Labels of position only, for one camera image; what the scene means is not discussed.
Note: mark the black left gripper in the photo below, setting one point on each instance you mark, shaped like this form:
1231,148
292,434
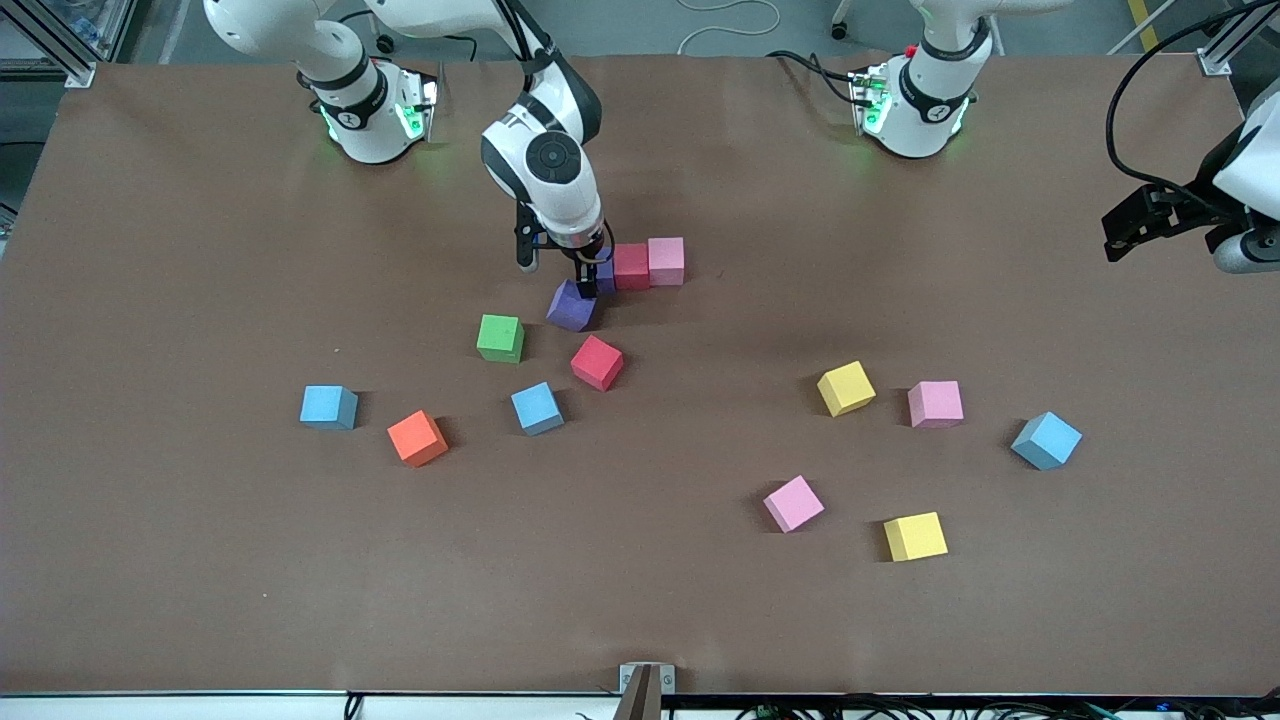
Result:
1186,208

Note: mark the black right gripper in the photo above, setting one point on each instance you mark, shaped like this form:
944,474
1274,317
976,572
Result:
584,259

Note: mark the purple foam cube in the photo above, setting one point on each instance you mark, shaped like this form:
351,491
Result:
607,278
566,312

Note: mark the red foam cube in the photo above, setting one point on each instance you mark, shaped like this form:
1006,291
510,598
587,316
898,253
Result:
597,360
632,268

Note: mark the pink foam cube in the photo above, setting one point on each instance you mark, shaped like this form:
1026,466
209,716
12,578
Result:
935,402
793,501
666,260

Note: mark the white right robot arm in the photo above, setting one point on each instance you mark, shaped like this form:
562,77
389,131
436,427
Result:
568,212

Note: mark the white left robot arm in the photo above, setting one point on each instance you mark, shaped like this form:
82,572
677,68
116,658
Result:
905,135

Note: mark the green foam cube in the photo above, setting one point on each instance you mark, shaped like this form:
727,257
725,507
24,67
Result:
499,336

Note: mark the blue foam cube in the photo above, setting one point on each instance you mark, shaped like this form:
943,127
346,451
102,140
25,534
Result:
536,406
327,404
1048,436

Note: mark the orange foam cube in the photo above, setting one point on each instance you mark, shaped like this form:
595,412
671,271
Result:
416,436

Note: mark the yellow foam cube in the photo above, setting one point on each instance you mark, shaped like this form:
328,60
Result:
914,535
845,386

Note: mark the brown table cover sheet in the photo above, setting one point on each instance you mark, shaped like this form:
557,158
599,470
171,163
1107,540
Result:
200,560

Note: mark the aluminium frame profile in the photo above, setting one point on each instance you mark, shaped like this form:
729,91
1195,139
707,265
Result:
70,72
1215,62

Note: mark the grey metal camera bracket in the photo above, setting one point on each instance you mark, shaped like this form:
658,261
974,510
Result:
647,690

